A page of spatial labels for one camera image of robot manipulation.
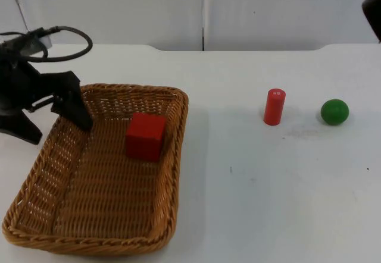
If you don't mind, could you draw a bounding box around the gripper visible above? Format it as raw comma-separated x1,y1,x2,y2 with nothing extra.
0,48,93,145

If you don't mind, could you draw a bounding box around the brown wicker basket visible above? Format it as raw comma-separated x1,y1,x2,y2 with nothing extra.
1,83,190,258

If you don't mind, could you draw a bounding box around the red cylinder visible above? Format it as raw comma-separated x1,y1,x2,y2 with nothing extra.
263,87,287,126

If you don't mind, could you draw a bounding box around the red cube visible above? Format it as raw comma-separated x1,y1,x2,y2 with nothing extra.
124,112,167,162

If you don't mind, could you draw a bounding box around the green ball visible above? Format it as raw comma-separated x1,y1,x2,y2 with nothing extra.
320,99,349,126

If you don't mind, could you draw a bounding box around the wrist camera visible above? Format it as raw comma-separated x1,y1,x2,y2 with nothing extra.
0,28,52,56

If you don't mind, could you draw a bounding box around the black cable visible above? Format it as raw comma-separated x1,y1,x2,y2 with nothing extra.
17,25,94,63

